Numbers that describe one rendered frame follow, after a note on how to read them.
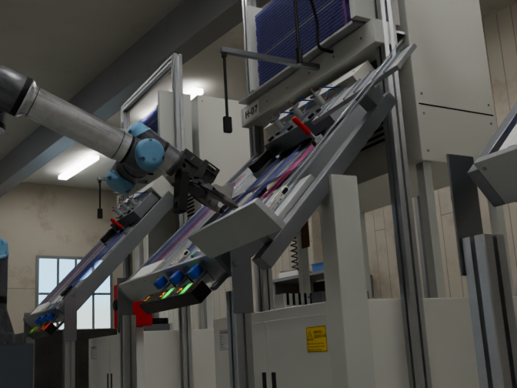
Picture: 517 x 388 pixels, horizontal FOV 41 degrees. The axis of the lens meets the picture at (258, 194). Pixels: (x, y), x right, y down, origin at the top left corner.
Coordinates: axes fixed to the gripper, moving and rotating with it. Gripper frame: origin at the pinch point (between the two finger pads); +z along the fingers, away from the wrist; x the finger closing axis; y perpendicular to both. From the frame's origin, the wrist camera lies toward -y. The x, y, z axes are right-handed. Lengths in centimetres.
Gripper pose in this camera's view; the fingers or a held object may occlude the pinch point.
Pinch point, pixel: (227, 210)
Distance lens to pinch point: 195.5
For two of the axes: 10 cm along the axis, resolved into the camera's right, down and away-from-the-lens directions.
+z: 7.7, 5.7, 2.9
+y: 4.2, -7.9, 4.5
